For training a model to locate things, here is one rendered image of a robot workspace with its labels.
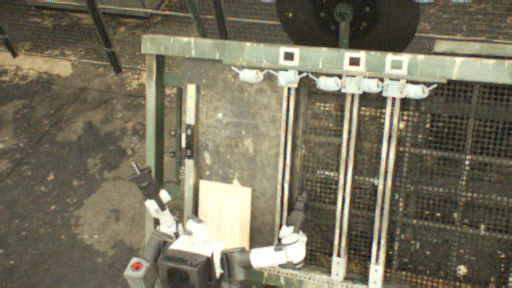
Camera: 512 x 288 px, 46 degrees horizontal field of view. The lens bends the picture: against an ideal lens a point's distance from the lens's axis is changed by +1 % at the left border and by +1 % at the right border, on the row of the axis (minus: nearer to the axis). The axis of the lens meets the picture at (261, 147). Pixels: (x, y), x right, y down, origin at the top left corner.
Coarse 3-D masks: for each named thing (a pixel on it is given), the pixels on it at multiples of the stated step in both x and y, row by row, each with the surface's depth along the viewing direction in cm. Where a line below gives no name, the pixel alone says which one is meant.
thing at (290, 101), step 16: (288, 48) 291; (288, 64) 293; (288, 96) 301; (288, 112) 306; (288, 128) 304; (288, 144) 306; (288, 160) 307; (288, 176) 309; (288, 192) 312; (288, 208) 316
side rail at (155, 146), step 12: (156, 60) 326; (156, 72) 328; (156, 84) 329; (156, 96) 331; (156, 108) 333; (156, 120) 334; (156, 132) 336; (156, 144) 338; (156, 156) 340; (156, 168) 341; (156, 180) 343; (156, 228) 351
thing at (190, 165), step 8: (192, 96) 323; (192, 112) 325; (192, 120) 326; (192, 160) 331; (192, 168) 332; (192, 176) 333; (192, 184) 334; (192, 192) 335; (192, 200) 336; (184, 208) 339; (192, 208) 338; (184, 216) 340; (184, 224) 341; (184, 232) 342
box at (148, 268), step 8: (144, 264) 336; (152, 264) 340; (128, 272) 333; (136, 272) 333; (144, 272) 333; (152, 272) 341; (128, 280) 337; (136, 280) 334; (144, 280) 333; (152, 280) 342
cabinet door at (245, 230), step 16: (208, 192) 334; (224, 192) 330; (240, 192) 327; (208, 208) 336; (224, 208) 333; (240, 208) 329; (208, 224) 338; (224, 224) 335; (240, 224) 331; (224, 240) 337; (240, 240) 333
